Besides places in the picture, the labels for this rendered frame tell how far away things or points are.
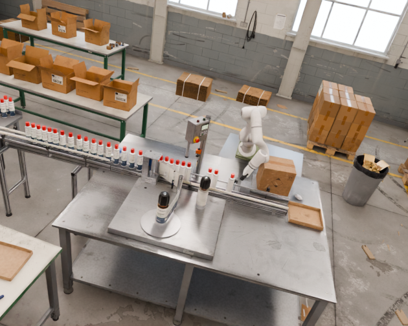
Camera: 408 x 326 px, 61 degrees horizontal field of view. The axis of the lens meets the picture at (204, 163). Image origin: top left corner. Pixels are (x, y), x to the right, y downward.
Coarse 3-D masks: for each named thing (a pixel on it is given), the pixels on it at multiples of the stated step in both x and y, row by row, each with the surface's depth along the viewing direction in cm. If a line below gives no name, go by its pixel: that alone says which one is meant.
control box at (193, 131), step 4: (200, 116) 297; (188, 120) 287; (192, 120) 288; (196, 120) 289; (200, 120) 290; (208, 120) 293; (188, 124) 289; (192, 124) 285; (196, 124) 284; (200, 124) 287; (188, 128) 290; (192, 128) 287; (196, 128) 286; (200, 128) 289; (208, 128) 297; (188, 132) 292; (192, 132) 288; (196, 132) 288; (188, 136) 293; (192, 136) 290; (196, 136) 291; (200, 136) 295; (204, 136) 299; (188, 140) 295; (192, 140) 292; (200, 140) 298
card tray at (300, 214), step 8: (288, 208) 316; (296, 208) 318; (304, 208) 321; (312, 208) 320; (320, 208) 319; (288, 216) 307; (296, 216) 309; (304, 216) 311; (312, 216) 313; (320, 216) 314; (304, 224) 299; (312, 224) 298; (320, 224) 305
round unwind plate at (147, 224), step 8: (144, 216) 268; (152, 216) 270; (176, 216) 274; (144, 224) 261; (152, 224) 262; (168, 224) 265; (176, 224) 266; (152, 232) 255; (160, 232) 257; (168, 232) 258; (176, 232) 260
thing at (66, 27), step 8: (48, 16) 610; (56, 16) 632; (64, 16) 640; (72, 16) 636; (56, 24) 621; (64, 24) 615; (72, 24) 627; (56, 32) 629; (64, 32) 624; (72, 32) 634
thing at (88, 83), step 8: (80, 64) 442; (80, 72) 443; (88, 72) 456; (96, 72) 455; (104, 72) 456; (112, 72) 443; (80, 80) 424; (88, 80) 430; (96, 80) 459; (104, 80) 437; (80, 88) 440; (88, 88) 437; (96, 88) 434; (88, 96) 443; (96, 96) 440
